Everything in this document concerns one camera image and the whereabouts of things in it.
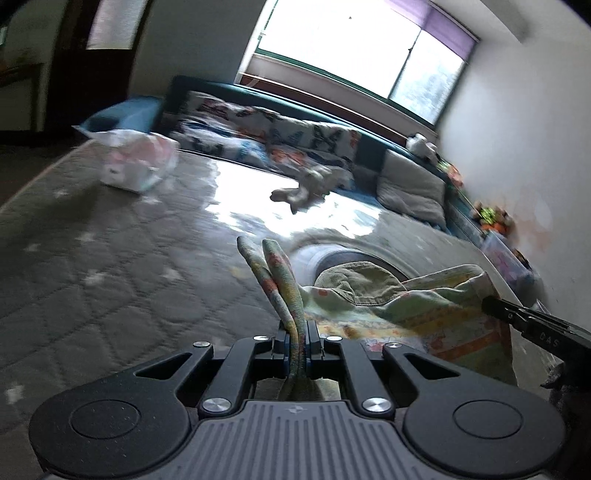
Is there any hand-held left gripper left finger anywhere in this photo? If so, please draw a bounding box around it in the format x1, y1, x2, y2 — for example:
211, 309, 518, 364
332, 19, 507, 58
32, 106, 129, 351
134, 323, 291, 414

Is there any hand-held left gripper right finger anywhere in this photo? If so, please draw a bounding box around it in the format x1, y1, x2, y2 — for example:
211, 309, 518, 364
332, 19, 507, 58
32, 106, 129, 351
305, 320, 462, 414

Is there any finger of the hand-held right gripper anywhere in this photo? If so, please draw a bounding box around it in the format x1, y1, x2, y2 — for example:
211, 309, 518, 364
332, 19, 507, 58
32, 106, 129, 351
482, 295, 591, 363

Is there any floral patterned jacket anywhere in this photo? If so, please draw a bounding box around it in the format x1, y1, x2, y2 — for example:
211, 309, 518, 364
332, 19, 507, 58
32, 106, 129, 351
236, 235, 518, 402

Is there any clear plastic storage box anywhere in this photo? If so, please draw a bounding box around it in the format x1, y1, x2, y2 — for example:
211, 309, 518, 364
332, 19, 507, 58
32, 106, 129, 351
480, 231, 539, 287

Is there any orange green toy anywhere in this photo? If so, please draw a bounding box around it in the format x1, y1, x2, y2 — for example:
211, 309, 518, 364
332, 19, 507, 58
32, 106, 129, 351
471, 200, 515, 236

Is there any white plush toy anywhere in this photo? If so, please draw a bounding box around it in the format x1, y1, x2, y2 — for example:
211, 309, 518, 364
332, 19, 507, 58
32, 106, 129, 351
270, 165, 352, 214

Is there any colourful plush toy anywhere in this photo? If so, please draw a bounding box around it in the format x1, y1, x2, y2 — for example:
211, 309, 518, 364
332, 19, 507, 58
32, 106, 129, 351
438, 157, 465, 186

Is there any grey cushion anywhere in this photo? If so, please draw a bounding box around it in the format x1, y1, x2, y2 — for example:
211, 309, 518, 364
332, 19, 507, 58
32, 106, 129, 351
376, 150, 448, 227

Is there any butterfly print cushion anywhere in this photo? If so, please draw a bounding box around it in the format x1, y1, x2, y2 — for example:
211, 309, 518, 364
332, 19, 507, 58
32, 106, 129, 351
178, 90, 278, 153
268, 117, 363, 181

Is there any panda plush toy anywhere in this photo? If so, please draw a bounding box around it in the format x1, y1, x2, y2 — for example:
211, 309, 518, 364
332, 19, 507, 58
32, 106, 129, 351
406, 133, 439, 162

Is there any white pink tissue pack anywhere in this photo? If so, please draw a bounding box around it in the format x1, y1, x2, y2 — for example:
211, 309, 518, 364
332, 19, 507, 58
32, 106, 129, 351
71, 124, 181, 193

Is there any teal sofa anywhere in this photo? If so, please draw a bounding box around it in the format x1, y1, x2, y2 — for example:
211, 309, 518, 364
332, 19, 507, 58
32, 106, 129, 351
78, 76, 485, 241

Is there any green framed window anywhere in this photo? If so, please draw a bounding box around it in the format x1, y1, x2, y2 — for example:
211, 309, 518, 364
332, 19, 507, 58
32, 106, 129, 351
238, 0, 476, 125

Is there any purple window blind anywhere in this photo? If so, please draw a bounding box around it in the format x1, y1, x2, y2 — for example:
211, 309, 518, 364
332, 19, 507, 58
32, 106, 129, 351
388, 0, 476, 63

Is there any dark wooden door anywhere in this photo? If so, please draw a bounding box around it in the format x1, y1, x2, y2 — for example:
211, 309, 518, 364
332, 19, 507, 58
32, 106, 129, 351
46, 0, 155, 134

